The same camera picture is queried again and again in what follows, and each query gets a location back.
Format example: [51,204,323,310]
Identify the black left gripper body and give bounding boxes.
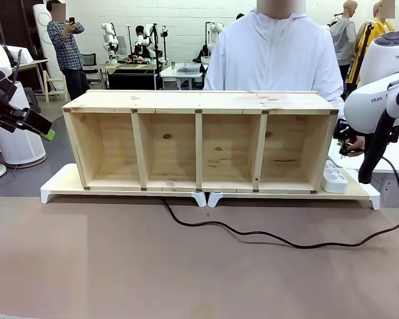
[0,78,27,133]

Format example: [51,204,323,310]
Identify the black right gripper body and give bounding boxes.
[333,118,360,143]

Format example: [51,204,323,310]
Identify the black power cable with plug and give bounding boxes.
[162,148,399,250]

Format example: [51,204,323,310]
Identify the person's left hand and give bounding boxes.
[346,136,367,154]

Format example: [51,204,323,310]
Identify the white cylindrical air purifier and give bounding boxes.
[0,81,48,169]

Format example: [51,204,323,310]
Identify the white power strip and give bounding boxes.
[319,159,350,194]

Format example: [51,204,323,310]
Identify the small wooden stool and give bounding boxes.
[43,68,70,103]

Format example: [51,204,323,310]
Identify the wooden riser with white legs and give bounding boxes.
[207,167,381,211]
[40,163,208,208]

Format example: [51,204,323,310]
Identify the light wooden background desk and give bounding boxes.
[10,58,50,94]

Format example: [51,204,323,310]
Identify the white side table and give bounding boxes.
[326,128,399,174]

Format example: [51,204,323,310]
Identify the person in plaid shirt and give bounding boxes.
[46,1,91,101]

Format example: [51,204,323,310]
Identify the tall white standing air conditioner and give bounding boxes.
[32,3,65,80]

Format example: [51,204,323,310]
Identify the black mesh office chair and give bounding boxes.
[79,52,102,84]

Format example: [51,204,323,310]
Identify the mannequin in yellow jacket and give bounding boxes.
[349,0,396,86]

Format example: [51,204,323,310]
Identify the mannequin in grey hoodie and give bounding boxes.
[329,0,358,69]

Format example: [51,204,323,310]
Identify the dark background work table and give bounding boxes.
[106,61,158,90]

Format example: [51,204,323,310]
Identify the person in white hoodie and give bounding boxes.
[202,5,346,121]

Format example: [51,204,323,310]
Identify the seated black-haired background person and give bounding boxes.
[134,25,146,47]

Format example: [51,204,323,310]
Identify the four-compartment wooden shelf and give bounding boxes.
[62,89,340,195]

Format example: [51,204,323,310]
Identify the white background table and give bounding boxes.
[160,61,209,91]

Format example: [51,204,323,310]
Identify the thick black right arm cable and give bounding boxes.
[358,71,399,185]

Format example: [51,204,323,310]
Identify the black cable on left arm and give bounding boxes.
[5,45,23,88]

